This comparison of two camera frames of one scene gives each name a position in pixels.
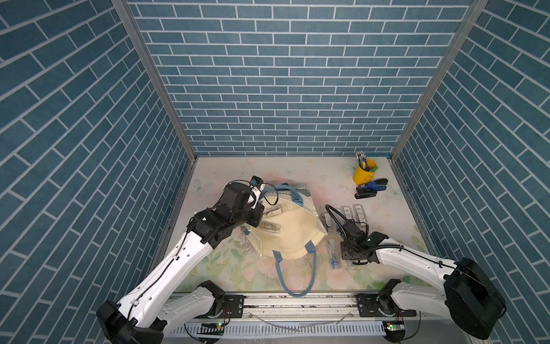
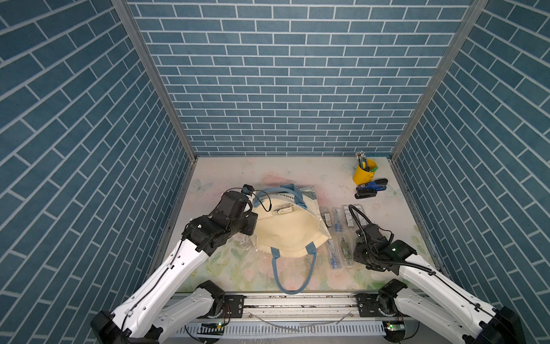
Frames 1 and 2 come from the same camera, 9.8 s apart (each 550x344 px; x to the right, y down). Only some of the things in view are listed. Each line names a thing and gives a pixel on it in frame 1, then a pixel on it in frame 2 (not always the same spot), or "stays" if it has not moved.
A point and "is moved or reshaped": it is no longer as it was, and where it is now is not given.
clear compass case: x=346 y=211 -> x=338 y=214
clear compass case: x=359 y=216 -> x=349 y=216
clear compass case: x=333 y=252 stays
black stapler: x=363 y=193 stays
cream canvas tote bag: x=291 y=224 is moved or reshaped
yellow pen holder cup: x=362 y=177 stays
